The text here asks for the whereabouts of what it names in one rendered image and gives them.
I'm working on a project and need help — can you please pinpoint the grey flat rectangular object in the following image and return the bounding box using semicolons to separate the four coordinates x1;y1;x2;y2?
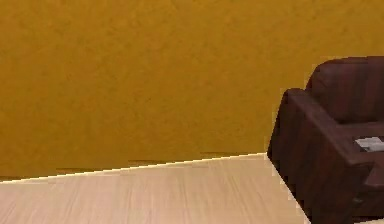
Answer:
354;136;384;153

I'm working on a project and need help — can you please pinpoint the dark brown sofa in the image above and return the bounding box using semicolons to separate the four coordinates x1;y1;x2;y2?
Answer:
267;55;384;224

